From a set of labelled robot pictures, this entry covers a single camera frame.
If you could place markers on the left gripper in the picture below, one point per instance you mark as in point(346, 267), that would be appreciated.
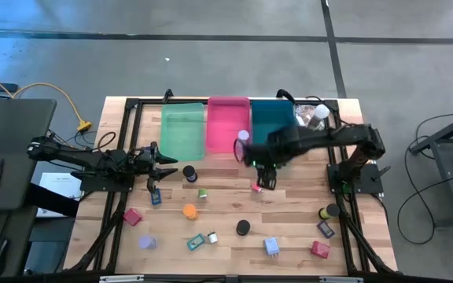
point(144, 163)

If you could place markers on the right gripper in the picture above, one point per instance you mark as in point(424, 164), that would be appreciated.
point(265, 168)

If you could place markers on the black-capped purple sand hourglass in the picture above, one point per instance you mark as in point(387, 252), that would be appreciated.
point(189, 173)

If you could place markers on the blue digital clock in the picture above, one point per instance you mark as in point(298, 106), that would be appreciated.
point(155, 197)

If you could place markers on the small green white-capped hourglass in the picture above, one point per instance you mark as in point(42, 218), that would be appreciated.
point(202, 193)

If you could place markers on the black-capped red sand hourglass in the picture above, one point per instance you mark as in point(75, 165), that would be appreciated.
point(243, 227)

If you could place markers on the orange hourglass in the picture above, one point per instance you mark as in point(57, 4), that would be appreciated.
point(190, 212)

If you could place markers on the light blue plug charger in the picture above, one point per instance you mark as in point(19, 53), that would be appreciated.
point(271, 246)

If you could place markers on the black-capped yellow sand hourglass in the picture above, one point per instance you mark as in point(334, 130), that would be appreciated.
point(330, 210)

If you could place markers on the purple digital clock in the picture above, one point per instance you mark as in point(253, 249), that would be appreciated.
point(325, 229)

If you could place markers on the lavender hourglass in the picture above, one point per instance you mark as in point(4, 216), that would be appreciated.
point(147, 242)

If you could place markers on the teal digital clock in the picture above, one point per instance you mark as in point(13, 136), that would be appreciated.
point(196, 242)

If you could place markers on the red box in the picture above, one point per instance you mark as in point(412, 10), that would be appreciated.
point(320, 249)
point(132, 216)

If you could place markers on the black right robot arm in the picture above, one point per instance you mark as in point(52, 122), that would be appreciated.
point(328, 137)

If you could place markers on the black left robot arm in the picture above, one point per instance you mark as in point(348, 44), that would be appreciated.
point(73, 157)

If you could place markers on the green translucent plastic bin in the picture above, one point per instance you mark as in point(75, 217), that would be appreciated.
point(182, 131)

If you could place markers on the mauve-capped hourglass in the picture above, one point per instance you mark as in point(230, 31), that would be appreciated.
point(243, 135)

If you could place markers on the blue plastic bin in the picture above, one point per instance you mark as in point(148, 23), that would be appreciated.
point(271, 116)

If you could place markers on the pink translucent plastic bin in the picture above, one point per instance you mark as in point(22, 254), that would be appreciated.
point(226, 122)

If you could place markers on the brown bulb socket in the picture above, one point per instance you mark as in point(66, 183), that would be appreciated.
point(317, 123)

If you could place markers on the white USB charger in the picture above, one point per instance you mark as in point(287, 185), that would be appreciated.
point(212, 237)

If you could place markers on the white light bulb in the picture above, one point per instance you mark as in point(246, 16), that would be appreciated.
point(321, 111)

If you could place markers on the white paper booklet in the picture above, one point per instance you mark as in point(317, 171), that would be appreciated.
point(59, 184)

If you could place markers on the black diagonal bar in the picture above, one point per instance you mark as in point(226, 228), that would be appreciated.
point(53, 200)

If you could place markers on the dark grey desk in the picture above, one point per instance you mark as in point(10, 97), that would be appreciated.
point(14, 129)

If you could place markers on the black metal stand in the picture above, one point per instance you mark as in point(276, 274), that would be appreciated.
point(446, 157)

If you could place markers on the black aluminium table frame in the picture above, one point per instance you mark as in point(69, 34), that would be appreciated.
point(121, 129)

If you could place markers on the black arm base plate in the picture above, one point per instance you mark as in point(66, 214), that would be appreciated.
point(104, 184)
point(370, 178)

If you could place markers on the silver aluminium bracket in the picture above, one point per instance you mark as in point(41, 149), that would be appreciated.
point(340, 279)
point(120, 278)

